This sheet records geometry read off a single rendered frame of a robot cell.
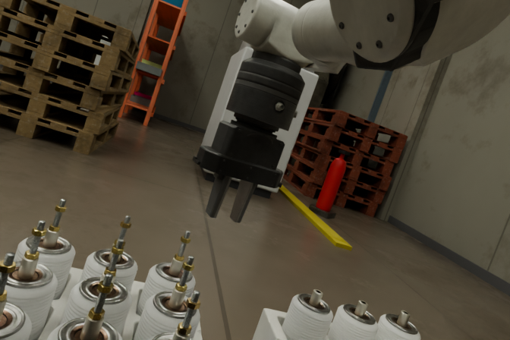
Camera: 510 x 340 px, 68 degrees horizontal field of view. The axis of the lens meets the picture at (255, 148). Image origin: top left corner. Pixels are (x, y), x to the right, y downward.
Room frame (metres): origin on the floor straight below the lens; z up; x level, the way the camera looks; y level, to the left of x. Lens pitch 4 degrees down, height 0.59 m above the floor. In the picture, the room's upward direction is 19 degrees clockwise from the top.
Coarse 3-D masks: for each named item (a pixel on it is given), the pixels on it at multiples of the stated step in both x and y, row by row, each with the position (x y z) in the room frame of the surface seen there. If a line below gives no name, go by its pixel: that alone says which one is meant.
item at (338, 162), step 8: (344, 152) 3.30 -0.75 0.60; (336, 160) 3.32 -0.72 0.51; (344, 160) 3.33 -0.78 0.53; (336, 168) 3.29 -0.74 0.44; (344, 168) 3.30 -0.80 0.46; (328, 176) 3.32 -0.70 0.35; (336, 176) 3.29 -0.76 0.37; (328, 184) 3.30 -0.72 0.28; (336, 184) 3.29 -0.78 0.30; (320, 192) 3.35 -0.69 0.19; (328, 192) 3.29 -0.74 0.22; (336, 192) 3.31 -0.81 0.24; (320, 200) 3.31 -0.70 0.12; (328, 200) 3.29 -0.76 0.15; (312, 208) 3.31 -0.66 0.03; (320, 208) 3.30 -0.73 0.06; (328, 208) 3.29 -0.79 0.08; (328, 216) 3.24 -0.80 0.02
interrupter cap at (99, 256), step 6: (96, 252) 0.69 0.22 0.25; (102, 252) 0.70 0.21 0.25; (108, 252) 0.71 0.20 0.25; (96, 258) 0.67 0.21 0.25; (102, 258) 0.68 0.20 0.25; (108, 258) 0.69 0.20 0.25; (126, 258) 0.71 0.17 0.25; (132, 258) 0.72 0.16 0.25; (102, 264) 0.66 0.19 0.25; (108, 264) 0.67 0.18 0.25; (120, 264) 0.68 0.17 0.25; (126, 264) 0.69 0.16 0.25; (132, 264) 0.70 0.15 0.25
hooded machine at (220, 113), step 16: (240, 48) 3.65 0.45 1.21; (240, 64) 3.03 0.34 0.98; (224, 80) 3.64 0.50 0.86; (304, 80) 3.16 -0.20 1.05; (224, 96) 3.26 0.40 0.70; (304, 96) 3.17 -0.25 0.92; (224, 112) 3.02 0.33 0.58; (304, 112) 3.18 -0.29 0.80; (208, 128) 3.61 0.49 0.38; (208, 144) 3.23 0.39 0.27; (288, 144) 3.17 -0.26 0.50; (288, 160) 3.19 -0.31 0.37; (208, 176) 3.08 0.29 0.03; (256, 192) 3.18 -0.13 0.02
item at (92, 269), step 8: (88, 256) 0.69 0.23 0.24; (88, 264) 0.66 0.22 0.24; (96, 264) 0.66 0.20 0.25; (136, 264) 0.71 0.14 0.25; (88, 272) 0.66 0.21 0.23; (96, 272) 0.65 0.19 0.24; (120, 272) 0.66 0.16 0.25; (128, 272) 0.68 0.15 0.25; (136, 272) 0.70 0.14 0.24; (80, 280) 0.67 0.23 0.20; (120, 280) 0.66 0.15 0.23; (128, 280) 0.68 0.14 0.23; (128, 288) 0.69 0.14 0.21
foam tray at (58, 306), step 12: (72, 276) 0.72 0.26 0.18; (132, 288) 0.75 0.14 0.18; (60, 300) 0.63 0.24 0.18; (132, 300) 0.71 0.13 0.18; (60, 312) 0.60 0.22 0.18; (132, 312) 0.67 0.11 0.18; (48, 324) 0.57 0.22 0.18; (132, 324) 0.64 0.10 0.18; (48, 336) 0.54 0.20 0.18; (132, 336) 0.61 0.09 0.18
